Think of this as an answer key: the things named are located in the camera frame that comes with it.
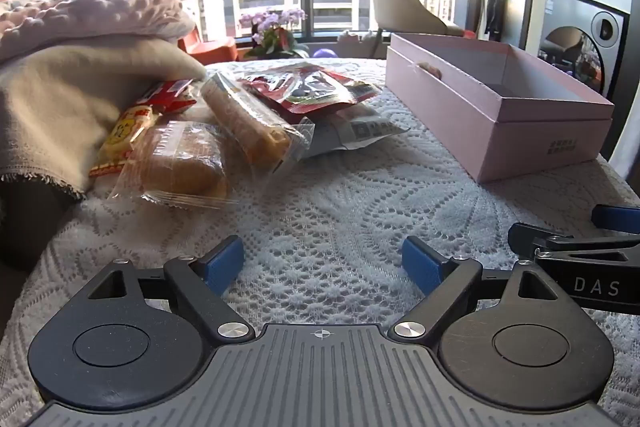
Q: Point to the bread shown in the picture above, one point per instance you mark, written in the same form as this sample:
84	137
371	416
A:
182	164

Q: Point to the beige and pink blankets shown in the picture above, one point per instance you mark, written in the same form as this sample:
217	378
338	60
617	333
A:
60	97

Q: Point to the cream upholstered chair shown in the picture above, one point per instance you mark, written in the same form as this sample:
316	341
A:
400	2

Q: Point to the long orange cracker packet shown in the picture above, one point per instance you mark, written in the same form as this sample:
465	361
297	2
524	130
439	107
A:
245	122

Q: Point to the purple balloon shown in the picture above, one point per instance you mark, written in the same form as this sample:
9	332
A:
325	53

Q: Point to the grey cushion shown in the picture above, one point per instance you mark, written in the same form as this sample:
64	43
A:
357	44

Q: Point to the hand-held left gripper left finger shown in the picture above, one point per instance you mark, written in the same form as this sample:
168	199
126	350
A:
225	262

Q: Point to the red packet with clear window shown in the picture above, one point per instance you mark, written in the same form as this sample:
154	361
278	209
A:
320	89

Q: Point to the pink cardboard box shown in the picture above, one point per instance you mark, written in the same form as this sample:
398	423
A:
450	107

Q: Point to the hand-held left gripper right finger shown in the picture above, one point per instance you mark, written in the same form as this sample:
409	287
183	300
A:
419	264

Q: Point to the grey washing machine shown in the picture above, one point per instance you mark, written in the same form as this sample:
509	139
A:
580	32

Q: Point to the pink bobble blanket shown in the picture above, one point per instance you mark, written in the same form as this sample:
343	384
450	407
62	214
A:
100	12

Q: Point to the light blue snack packet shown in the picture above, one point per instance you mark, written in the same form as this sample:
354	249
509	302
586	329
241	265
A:
360	132

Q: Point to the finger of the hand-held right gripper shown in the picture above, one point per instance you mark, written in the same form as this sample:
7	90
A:
530	237
617	217

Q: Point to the potted purple orchid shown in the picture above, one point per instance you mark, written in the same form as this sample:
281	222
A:
272	34

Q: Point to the red white snack packet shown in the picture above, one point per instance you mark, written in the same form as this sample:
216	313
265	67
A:
167	94

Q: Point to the orange plastic stool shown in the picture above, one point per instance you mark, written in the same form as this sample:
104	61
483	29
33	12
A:
210	49

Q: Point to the yellow rice cracker packet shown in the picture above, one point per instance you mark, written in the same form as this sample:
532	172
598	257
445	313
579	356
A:
122	134

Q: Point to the plain red snack packet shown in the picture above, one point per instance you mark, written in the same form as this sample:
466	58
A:
260	74

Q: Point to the white lace bedspread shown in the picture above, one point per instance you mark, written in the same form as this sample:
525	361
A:
325	207

